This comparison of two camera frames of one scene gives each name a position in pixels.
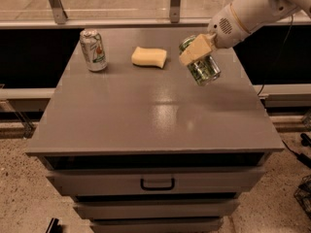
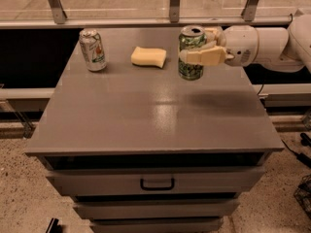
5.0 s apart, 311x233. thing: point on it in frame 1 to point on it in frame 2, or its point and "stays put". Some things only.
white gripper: (225, 29) to (240, 45)
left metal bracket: (59, 13) stays put
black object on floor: (53, 226) stays put
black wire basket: (302, 194) stays put
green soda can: (205, 70) to (190, 37)
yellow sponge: (149, 56) stays put
